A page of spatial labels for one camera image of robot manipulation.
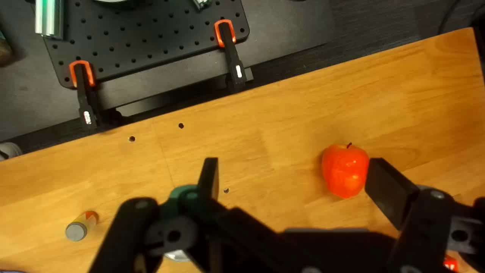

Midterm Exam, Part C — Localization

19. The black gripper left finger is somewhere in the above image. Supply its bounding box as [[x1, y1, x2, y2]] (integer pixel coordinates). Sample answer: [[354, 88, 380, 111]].
[[89, 156, 304, 273]]

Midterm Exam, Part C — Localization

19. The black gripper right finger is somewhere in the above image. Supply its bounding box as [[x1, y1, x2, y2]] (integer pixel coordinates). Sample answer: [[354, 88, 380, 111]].
[[365, 156, 485, 273]]

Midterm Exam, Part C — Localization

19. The orange-red apple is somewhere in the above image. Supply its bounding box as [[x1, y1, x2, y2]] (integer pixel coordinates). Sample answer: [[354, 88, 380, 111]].
[[320, 141, 371, 200]]

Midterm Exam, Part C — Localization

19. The orange cracker box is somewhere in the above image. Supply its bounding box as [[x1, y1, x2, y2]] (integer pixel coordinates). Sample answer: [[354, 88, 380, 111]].
[[441, 255, 462, 273]]

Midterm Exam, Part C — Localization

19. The small bottle with grey cap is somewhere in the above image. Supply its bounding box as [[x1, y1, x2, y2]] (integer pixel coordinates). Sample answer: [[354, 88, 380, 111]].
[[63, 209, 100, 243]]

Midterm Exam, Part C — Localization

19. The black perforated breadboard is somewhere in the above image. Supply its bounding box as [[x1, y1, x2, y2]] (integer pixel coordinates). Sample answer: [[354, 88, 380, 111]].
[[42, 0, 251, 91]]

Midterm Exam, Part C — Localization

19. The grey round roll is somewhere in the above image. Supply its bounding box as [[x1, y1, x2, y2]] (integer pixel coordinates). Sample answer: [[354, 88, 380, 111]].
[[0, 141, 24, 161]]

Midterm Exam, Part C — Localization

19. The black clamp with orange handle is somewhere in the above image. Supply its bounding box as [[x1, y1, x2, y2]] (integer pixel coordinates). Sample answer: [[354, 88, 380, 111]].
[[67, 59, 103, 129], [212, 18, 250, 86]]

